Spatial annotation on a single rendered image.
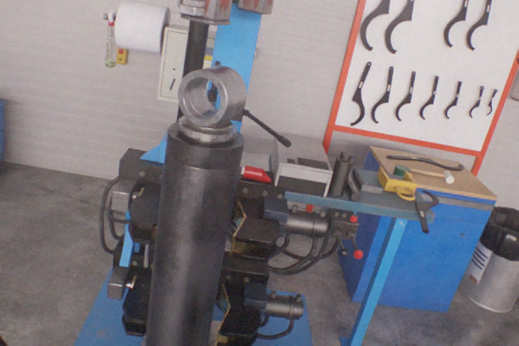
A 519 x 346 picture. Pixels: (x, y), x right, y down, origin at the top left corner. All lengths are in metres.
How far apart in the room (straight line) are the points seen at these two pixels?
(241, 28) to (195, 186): 0.94
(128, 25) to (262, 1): 0.96
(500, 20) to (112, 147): 3.44
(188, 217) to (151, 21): 1.39
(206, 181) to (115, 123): 2.77
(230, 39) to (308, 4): 1.69
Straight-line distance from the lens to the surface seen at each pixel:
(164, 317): 1.44
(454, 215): 2.97
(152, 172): 1.90
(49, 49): 3.91
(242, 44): 1.92
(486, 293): 3.62
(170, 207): 1.22
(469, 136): 4.15
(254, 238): 1.64
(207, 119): 1.12
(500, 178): 4.52
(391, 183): 2.18
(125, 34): 2.40
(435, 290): 3.28
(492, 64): 4.04
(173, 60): 2.39
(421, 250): 3.03
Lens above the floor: 1.89
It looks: 20 degrees down
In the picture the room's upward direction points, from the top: 12 degrees clockwise
